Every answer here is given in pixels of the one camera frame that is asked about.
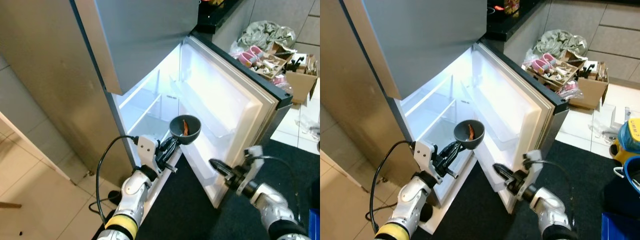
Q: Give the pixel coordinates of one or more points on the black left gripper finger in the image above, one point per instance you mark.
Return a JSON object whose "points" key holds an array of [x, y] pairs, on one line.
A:
{"points": [[175, 151], [172, 142], [455, 157], [452, 148]]}

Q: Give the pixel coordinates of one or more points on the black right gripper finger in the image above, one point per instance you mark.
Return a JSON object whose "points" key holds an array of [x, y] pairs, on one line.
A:
{"points": [[503, 171], [220, 166], [224, 175], [506, 180]]}

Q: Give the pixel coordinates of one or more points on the orange carrot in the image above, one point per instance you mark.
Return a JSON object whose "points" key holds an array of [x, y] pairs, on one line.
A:
{"points": [[185, 129], [471, 133]]}

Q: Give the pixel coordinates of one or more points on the grey round bowl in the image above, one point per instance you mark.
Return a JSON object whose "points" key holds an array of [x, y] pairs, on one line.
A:
{"points": [[477, 137], [192, 132]]}

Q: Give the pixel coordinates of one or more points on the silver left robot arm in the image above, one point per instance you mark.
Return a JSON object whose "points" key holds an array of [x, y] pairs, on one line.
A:
{"points": [[132, 192], [412, 200]]}

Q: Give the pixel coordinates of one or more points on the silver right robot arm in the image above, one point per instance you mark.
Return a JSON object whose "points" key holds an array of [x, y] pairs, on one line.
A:
{"points": [[272, 202], [550, 210]]}

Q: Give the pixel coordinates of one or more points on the glass fridge shelf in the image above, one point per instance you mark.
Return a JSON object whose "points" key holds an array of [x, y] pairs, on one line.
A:
{"points": [[425, 95], [140, 90], [435, 120], [150, 115]]}

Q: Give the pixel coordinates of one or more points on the clear fridge door bin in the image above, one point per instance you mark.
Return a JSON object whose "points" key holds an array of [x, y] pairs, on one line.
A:
{"points": [[210, 117], [500, 125]]}

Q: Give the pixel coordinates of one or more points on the grey fridge main door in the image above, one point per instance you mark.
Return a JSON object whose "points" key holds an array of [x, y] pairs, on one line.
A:
{"points": [[515, 105], [225, 95]]}

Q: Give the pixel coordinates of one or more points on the grey steel fridge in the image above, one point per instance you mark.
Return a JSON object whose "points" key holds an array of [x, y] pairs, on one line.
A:
{"points": [[50, 75], [360, 85]]}

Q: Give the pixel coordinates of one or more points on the black floor carpet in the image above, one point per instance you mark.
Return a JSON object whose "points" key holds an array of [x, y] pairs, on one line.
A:
{"points": [[185, 215], [480, 220]]}

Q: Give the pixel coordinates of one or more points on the clear plastic container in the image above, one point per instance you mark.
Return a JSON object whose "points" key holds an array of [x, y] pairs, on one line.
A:
{"points": [[607, 125], [307, 122]]}

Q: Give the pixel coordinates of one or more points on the blue plastic tray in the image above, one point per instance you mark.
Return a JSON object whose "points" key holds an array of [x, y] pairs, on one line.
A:
{"points": [[620, 227], [315, 225]]}

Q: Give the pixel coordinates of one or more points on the brown cardboard box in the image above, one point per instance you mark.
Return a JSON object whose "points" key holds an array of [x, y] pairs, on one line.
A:
{"points": [[300, 87], [590, 95]]}

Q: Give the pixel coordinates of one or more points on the pink white slipper pair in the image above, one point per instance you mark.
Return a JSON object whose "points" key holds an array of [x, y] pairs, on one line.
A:
{"points": [[250, 56], [544, 64]]}

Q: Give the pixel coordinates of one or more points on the blue bucket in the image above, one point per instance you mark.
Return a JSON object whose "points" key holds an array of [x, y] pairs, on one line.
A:
{"points": [[634, 175]]}

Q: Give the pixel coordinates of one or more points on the yellow plastic container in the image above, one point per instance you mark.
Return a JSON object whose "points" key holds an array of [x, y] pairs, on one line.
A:
{"points": [[630, 140]]}

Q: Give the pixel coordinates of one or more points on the black kitchen counter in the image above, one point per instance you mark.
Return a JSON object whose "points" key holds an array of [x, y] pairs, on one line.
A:
{"points": [[220, 17], [515, 27]]}

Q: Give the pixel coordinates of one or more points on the crumpled grey green bag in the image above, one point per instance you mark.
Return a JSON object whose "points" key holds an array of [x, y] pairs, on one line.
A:
{"points": [[265, 32], [557, 40]]}

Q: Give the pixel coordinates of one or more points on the grey drawer cabinet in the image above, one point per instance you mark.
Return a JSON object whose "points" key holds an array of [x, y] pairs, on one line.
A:
{"points": [[615, 35], [300, 25]]}

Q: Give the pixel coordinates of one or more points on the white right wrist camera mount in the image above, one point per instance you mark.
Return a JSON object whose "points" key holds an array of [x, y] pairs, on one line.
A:
{"points": [[534, 156], [255, 151]]}

